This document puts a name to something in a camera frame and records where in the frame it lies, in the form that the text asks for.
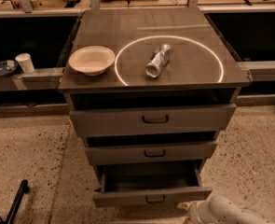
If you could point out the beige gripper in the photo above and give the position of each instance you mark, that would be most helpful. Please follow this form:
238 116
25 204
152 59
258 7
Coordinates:
195 213

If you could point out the dark round plate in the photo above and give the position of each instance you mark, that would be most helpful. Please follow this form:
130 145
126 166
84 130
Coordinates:
8 68

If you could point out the grey drawer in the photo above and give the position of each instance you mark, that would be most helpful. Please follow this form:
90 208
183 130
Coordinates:
150 183
151 153
152 120

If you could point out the white paper cup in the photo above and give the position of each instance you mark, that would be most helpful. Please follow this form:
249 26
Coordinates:
25 62

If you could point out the black floor stand leg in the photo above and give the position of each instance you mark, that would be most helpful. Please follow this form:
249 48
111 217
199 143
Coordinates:
22 190

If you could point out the grey bottom drawer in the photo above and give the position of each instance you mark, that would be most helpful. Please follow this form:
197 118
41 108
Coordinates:
150 183

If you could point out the grey metal shelf rail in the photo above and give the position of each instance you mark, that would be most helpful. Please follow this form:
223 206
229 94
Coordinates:
40 79

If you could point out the white paper bowl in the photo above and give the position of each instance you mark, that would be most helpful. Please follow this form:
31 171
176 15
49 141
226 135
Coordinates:
92 60

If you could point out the grey top drawer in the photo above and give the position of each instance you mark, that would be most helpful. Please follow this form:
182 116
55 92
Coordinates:
152 120

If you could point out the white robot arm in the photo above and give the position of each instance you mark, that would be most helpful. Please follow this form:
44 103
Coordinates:
219 210

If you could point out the grey middle drawer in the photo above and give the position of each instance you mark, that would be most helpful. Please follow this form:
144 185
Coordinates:
151 153

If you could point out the grey drawer cabinet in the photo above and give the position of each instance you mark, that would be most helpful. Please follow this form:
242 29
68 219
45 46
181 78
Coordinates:
201 70

